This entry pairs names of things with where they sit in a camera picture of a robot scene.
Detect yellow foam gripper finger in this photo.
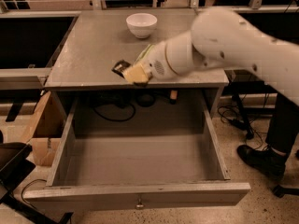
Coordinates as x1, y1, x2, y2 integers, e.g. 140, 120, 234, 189
122, 62, 152, 84

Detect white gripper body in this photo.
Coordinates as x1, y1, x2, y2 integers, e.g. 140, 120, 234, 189
141, 42, 178, 80

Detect black rxbar chocolate wrapper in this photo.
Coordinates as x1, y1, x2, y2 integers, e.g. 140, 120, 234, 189
111, 59, 149, 88

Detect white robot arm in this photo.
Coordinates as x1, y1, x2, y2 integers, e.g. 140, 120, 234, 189
122, 7, 299, 105

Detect open grey top drawer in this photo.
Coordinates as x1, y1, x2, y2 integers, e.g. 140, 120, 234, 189
25, 90, 250, 211

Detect metal drawer knob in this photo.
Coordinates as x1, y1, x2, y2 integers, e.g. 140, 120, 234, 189
135, 198, 145, 210

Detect green chip bag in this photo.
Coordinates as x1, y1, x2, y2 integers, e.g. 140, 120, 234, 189
134, 44, 154, 64

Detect white ceramic bowl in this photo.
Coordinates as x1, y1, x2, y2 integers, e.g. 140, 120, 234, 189
126, 13, 158, 38

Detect grey wooden cabinet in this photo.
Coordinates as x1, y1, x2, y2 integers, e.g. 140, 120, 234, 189
43, 8, 229, 117

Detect brown cardboard box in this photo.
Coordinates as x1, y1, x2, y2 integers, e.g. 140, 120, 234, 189
20, 91, 66, 167

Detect black stand leg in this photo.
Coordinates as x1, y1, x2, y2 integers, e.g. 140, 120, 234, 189
232, 91, 254, 140

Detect black trouser leg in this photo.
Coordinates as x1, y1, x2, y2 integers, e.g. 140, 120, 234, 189
265, 93, 299, 154

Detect black chair at left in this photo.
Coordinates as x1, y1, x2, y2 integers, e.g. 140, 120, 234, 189
0, 142, 72, 224

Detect black leather shoe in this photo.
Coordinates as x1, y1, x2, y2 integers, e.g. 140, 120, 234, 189
236, 145, 287, 181

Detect black cable behind drawer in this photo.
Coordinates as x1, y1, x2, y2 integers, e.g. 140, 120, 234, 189
90, 91, 157, 123

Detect black floor cables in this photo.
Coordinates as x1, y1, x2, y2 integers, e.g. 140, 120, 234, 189
216, 91, 272, 151

